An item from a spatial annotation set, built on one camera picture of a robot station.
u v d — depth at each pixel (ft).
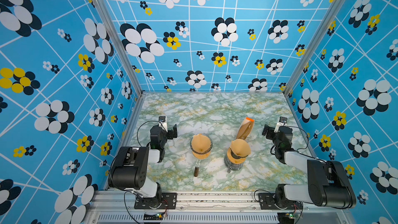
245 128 3.00
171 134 2.76
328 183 1.40
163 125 2.60
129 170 1.47
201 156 2.47
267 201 2.40
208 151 2.36
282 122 2.56
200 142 2.53
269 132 2.73
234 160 2.50
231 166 2.53
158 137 2.40
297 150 2.18
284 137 2.27
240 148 2.54
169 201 2.42
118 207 2.33
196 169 2.53
